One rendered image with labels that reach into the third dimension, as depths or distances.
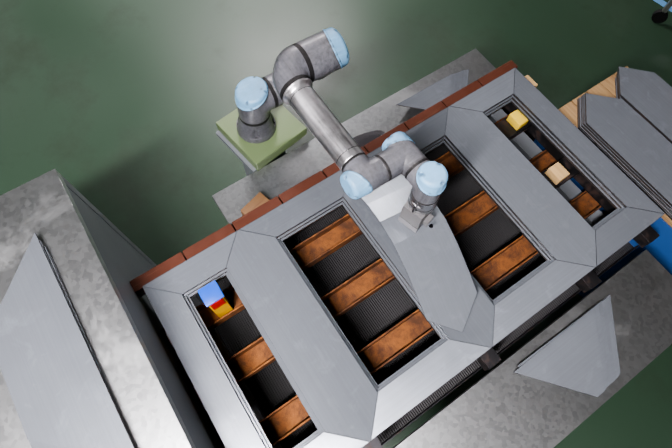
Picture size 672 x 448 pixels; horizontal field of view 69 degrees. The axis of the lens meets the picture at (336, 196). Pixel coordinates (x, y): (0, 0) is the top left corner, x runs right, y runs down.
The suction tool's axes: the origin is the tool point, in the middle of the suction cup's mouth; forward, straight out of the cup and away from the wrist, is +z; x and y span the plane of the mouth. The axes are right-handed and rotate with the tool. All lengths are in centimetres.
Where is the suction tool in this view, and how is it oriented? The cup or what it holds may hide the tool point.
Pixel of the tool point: (412, 222)
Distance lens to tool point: 147.8
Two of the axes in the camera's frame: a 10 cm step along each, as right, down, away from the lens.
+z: -0.2, 4.2, 9.1
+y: 6.4, -6.9, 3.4
